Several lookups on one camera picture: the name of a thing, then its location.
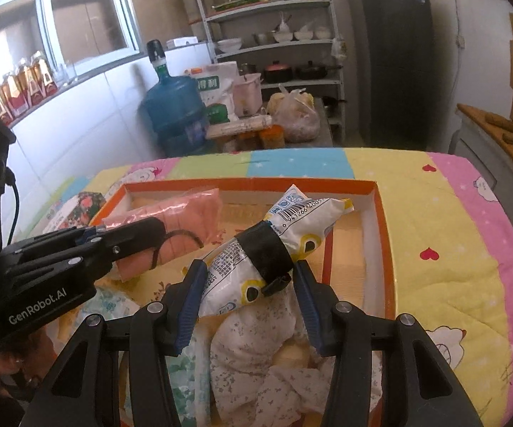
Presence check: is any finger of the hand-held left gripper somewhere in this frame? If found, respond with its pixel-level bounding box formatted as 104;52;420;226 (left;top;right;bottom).
28;226;106;248
0;217;169;293

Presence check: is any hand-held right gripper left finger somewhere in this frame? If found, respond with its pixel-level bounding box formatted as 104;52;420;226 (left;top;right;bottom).
20;260;208;427

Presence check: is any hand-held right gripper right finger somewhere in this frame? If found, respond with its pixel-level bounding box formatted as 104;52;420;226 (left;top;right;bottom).
293;259;484;427

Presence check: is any black elastic band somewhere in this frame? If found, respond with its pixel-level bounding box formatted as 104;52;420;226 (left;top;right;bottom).
150;230;204;270

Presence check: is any white floral cloth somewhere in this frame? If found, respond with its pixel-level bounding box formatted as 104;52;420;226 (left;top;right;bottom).
209;282;384;427

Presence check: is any pink towel roll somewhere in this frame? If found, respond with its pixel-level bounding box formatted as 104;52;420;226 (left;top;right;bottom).
105;188;224;282

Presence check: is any green floral tissue pack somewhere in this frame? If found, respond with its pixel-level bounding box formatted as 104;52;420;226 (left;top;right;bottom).
123;329;213;427

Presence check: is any blue white tissue packet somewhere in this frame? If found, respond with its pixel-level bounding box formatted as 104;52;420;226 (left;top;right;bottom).
61;287;140;344

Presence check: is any orange shallow cardboard box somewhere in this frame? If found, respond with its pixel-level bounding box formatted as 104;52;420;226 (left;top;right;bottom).
89;178;395;427

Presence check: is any white packet with black band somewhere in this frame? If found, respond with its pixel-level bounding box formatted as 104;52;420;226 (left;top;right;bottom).
198;183;355;318

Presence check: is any floral tissue box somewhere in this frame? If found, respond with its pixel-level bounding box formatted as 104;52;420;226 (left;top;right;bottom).
43;190;106;234

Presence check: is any blue water jug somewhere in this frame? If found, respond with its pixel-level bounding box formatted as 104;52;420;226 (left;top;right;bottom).
140;75;210;157

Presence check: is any wrapped noodle bundle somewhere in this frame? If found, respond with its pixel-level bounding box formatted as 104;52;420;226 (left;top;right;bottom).
206;115;273;140

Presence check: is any colourful printed blanket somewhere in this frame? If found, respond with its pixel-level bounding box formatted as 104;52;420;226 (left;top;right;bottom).
45;148;513;427

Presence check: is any pale plastic bucket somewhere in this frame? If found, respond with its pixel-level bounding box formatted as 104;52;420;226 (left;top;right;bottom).
232;73;264;117

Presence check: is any black water pump dispenser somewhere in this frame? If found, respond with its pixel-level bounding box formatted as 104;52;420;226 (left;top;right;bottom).
146;39;168;77

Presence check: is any clear plastic bag of food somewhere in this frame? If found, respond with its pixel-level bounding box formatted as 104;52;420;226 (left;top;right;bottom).
267;89;322;143

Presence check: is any large sliding window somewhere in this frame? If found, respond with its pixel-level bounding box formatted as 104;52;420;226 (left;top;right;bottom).
0;0;143;74

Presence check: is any red cooking pot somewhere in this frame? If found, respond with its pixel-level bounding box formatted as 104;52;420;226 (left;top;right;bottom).
263;61;293;83

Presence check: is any kitchen counter with wooden board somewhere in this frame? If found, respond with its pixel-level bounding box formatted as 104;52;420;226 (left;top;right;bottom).
450;104;513;196

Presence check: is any black cooking pot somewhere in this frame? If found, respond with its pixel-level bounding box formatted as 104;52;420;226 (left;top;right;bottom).
295;61;342;81

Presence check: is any grey metal shelf rack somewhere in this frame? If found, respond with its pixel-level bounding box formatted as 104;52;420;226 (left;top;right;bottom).
194;0;346;143

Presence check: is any dark refrigerator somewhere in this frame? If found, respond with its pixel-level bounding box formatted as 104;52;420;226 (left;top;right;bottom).
346;0;435;149

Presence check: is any black cable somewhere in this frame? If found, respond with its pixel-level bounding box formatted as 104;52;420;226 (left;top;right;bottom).
2;167;22;241

